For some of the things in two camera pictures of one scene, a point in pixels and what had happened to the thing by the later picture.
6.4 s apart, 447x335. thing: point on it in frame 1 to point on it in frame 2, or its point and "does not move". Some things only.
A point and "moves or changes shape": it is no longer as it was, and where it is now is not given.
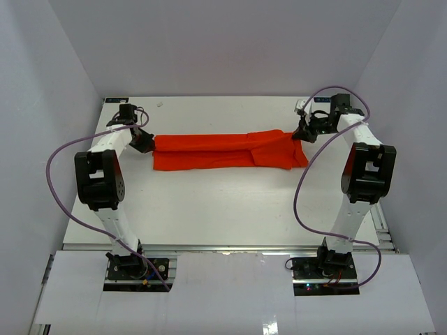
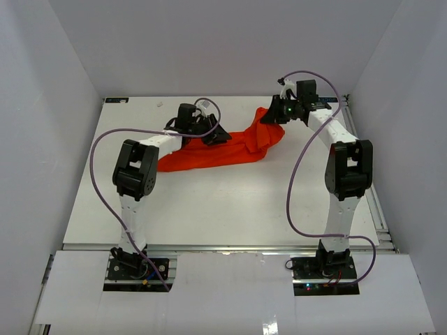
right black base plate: (307, 268) does not move
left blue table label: (116, 100) does not move
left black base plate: (145, 271) does not move
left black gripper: (144, 146) to (218, 137)
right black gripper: (304, 132) to (273, 114)
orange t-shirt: (269, 149) moves or changes shape
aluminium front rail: (227, 249) does not move
